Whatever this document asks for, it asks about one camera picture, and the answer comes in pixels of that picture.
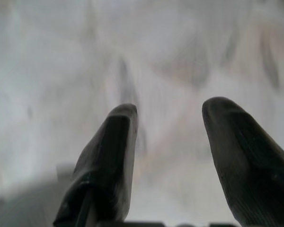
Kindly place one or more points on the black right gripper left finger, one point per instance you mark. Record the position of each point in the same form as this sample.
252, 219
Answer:
109, 165

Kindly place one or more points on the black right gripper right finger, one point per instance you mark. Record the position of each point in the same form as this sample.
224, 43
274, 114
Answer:
251, 170

